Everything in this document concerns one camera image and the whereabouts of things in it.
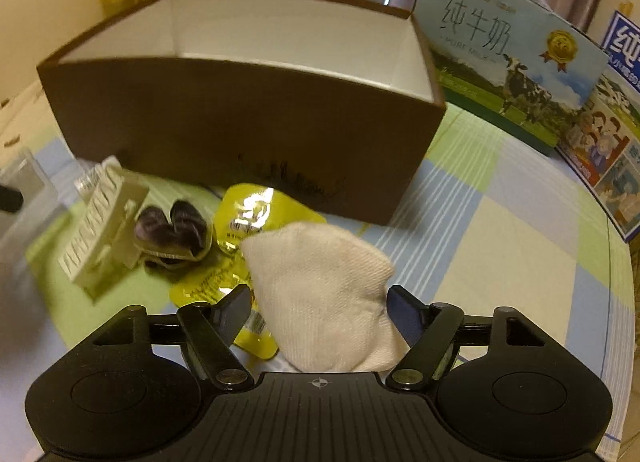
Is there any yellow snack pouch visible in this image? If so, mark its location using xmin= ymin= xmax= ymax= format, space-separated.
xmin=170 ymin=183 xmax=328 ymax=360

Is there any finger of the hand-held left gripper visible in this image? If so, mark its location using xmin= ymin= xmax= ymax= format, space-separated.
xmin=0 ymin=186 xmax=24 ymax=214

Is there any brown cardboard box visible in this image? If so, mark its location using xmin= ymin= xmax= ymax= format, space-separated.
xmin=36 ymin=0 xmax=447 ymax=228

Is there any dark blue milk carton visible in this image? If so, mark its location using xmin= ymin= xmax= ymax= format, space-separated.
xmin=555 ymin=10 xmax=640 ymax=243

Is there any clear plastic box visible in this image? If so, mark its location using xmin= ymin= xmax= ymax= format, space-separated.
xmin=0 ymin=147 xmax=68 ymax=253

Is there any dark purple scrunchie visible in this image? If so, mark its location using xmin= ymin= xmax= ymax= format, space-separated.
xmin=134 ymin=199 xmax=213 ymax=268

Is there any white plastic tray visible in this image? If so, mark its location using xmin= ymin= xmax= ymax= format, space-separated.
xmin=57 ymin=156 xmax=151 ymax=300

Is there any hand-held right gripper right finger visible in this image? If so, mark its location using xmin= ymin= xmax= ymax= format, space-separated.
xmin=385 ymin=285 xmax=546 ymax=390

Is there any light blue milk carton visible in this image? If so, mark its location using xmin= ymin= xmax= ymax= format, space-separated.
xmin=411 ymin=0 xmax=611 ymax=149

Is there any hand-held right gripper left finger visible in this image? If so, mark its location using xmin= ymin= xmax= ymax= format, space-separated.
xmin=92 ymin=285 xmax=253 ymax=390

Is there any checked tablecloth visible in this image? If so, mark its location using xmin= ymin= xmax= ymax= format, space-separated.
xmin=0 ymin=107 xmax=640 ymax=443

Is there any white cloth bag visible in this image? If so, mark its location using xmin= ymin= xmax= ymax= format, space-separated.
xmin=241 ymin=222 xmax=408 ymax=374

